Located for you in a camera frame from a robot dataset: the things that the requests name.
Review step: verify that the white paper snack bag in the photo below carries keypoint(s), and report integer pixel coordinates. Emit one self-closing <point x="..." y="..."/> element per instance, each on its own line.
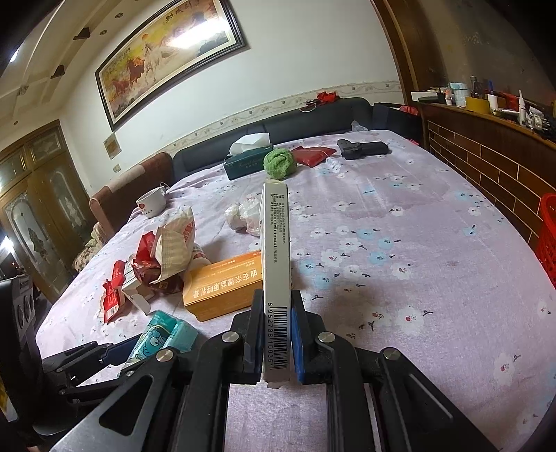
<point x="173" y="243"/>

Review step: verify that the small wall plaque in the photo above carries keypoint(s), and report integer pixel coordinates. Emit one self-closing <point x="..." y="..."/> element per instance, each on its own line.
<point x="112" y="145"/>

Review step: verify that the red plastic basket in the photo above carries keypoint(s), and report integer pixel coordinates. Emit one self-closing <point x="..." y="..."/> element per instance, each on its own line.
<point x="547" y="243"/>

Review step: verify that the crumpled white tissue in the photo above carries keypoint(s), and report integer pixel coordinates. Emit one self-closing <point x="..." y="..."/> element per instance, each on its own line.
<point x="233" y="216"/>

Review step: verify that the small open white carton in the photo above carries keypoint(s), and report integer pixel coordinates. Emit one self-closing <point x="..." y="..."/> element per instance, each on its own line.
<point x="137" y="293"/>

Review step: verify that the dark red snack wrapper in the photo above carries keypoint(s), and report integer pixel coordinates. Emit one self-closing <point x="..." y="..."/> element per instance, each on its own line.
<point x="145" y="260"/>

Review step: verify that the white spray bottle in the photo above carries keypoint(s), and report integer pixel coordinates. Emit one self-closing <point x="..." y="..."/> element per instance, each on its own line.
<point x="521" y="108"/>

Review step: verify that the orange medicine box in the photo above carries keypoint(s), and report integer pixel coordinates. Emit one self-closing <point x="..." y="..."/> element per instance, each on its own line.
<point x="221" y="287"/>

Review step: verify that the white cup with red mark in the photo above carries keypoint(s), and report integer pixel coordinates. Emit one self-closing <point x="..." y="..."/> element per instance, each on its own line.
<point x="150" y="202"/>

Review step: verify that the dark green tissue box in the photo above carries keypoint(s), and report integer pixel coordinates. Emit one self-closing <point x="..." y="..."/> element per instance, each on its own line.
<point x="245" y="163"/>

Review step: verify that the bright red flat packet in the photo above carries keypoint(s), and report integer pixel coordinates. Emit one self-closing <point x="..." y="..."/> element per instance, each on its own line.
<point x="114" y="291"/>

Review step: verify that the clear plastic bag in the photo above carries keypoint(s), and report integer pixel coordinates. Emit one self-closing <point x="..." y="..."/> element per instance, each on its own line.
<point x="358" y="127"/>

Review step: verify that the wooden cabinet doors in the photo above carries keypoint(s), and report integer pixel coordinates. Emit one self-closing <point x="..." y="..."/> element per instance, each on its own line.
<point x="39" y="204"/>

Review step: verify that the white medicine box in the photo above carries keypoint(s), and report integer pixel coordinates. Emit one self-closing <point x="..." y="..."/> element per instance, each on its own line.
<point x="276" y="260"/>

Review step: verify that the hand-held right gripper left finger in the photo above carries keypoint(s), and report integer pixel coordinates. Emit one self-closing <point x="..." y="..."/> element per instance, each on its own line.
<point x="254" y="347"/>

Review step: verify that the black toy pistol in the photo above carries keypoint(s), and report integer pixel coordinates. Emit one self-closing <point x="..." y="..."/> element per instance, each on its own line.
<point x="360" y="148"/>

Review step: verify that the green cloth ball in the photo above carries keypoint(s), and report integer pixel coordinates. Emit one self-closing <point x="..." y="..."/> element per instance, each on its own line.
<point x="280" y="163"/>

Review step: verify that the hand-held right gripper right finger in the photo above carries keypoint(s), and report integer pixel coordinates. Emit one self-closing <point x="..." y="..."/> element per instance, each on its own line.
<point x="297" y="343"/>

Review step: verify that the crumpled clear plastic wrapper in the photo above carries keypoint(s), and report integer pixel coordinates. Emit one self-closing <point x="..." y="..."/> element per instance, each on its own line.
<point x="252" y="213"/>

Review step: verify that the dark sofa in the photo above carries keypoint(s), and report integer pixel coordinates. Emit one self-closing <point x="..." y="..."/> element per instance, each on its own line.
<point x="278" y="126"/>

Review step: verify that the floral cushion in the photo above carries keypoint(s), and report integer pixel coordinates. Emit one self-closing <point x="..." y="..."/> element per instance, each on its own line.
<point x="89" y="250"/>

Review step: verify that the red cloth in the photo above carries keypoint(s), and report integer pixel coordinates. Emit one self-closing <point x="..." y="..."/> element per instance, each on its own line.
<point x="326" y="97"/>

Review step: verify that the brown armchair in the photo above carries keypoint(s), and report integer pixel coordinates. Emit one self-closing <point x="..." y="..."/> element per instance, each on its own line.
<point x="121" y="195"/>

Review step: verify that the teal tissue pack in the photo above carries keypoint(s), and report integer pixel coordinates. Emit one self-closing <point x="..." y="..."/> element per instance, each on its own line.
<point x="152" y="337"/>

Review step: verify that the wooden brick-pattern counter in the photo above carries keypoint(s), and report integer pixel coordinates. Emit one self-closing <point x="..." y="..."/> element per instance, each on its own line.
<point x="486" y="147"/>

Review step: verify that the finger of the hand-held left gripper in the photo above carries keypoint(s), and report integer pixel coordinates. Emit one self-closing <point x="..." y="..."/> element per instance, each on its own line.
<point x="87" y="354"/>
<point x="87" y="387"/>

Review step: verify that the white roll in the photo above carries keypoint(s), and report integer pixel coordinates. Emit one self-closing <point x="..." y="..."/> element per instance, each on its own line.
<point x="493" y="103"/>

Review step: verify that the red pouch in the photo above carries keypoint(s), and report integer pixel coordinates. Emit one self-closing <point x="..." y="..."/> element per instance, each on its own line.
<point x="312" y="155"/>

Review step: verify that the framed horse painting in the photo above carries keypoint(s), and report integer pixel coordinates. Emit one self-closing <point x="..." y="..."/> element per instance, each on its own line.
<point x="165" y="61"/>

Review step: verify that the red gift box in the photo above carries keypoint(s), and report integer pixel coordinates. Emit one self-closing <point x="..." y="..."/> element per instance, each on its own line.
<point x="409" y="110"/>

